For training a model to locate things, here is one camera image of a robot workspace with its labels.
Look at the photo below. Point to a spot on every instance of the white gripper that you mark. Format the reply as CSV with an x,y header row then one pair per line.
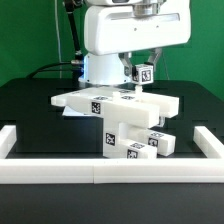
x,y
111,27

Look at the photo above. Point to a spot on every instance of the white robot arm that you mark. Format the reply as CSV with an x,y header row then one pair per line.
x,y
108,69

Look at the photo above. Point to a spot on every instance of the white chair back frame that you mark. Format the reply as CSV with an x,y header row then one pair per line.
x,y
136,107

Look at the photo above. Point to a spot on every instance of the white U-shaped border fence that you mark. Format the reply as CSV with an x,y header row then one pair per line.
x,y
46,171

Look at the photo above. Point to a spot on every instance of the white marker sheet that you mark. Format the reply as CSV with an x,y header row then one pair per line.
x,y
70,112

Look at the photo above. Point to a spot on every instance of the white chair seat block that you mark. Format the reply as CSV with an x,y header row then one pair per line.
x,y
113,133

